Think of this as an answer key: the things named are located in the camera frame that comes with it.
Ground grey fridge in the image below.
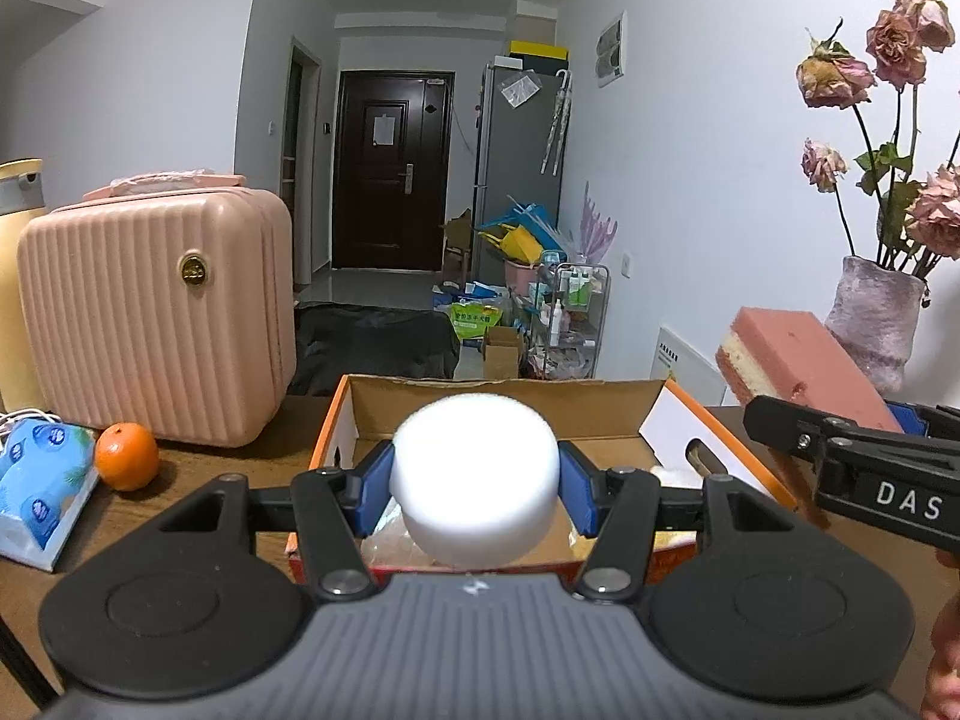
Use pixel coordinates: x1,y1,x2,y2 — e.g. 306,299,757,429
472,59,572,287

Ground person's right hand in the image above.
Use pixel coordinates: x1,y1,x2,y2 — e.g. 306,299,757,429
921,549,960,720

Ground yellow box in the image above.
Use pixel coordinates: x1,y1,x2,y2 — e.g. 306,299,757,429
508,39,572,62

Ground purple fan decoration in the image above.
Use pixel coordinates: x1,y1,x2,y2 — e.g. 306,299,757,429
577,183,620,268

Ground mottled pink vase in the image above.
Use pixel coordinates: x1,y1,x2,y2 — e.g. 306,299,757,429
823,255,930,395

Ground white cable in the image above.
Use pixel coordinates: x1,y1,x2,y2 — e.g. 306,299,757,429
0,408,59,437

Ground blue and yellow bags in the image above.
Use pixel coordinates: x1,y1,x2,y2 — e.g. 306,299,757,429
478,202,572,265

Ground dark brown door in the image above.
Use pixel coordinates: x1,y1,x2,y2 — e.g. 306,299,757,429
331,69,456,272

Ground pink layered sponge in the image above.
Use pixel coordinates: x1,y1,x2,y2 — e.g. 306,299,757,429
715,306,906,434

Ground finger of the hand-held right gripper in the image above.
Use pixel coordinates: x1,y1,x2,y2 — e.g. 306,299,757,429
743,394,960,467
886,402,960,443

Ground white wall board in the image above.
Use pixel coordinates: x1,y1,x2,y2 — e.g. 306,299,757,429
655,325,729,407

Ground folded clear umbrella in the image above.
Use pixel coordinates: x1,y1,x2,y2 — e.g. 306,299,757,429
541,68,573,178

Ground dried pink roses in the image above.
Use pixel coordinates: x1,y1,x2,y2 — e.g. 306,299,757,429
796,0,960,280

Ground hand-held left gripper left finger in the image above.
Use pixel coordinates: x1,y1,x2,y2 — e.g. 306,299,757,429
139,441,397,603

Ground green plastic bag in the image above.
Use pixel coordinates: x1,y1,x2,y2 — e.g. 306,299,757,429
448,301,503,347

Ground pink bucket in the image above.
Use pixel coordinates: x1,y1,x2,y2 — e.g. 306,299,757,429
503,258,546,294

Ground blue tissue pack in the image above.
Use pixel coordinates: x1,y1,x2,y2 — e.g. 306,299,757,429
0,419,101,572

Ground translucent iridescent soft cup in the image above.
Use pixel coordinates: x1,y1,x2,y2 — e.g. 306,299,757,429
361,499,433,570

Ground yellow thermos bottle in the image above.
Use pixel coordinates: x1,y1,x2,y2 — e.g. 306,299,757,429
0,158,48,414

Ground wire trolley rack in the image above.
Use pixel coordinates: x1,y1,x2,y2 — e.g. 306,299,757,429
524,263,611,380

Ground pink ribbed suitcase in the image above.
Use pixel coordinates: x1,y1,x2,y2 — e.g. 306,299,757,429
16,168,296,449

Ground orange cardboard box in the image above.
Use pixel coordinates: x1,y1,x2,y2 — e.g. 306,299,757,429
288,373,800,587

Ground orange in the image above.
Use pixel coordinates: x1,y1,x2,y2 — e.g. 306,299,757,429
94,422,161,493

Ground white round sponge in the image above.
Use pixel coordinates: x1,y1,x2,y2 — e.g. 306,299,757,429
390,394,562,570

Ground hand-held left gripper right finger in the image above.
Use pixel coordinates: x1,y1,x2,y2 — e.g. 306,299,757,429
557,441,819,605

